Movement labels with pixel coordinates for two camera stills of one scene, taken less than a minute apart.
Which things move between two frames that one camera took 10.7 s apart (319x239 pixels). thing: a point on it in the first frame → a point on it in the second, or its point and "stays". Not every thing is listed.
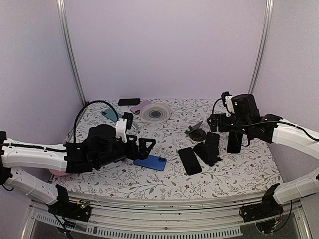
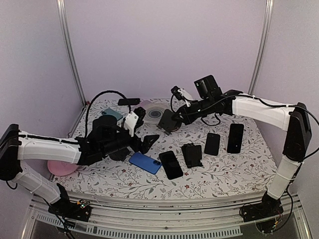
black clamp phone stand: [208, 154] → [192, 154]
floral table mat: [186, 159] stays
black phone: [190, 161] → [171, 165]
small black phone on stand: [212, 142] stays
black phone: [128, 101] stays
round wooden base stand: [198, 135] → [167, 124]
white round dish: [155, 113] stays
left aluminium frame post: [62, 9] stays
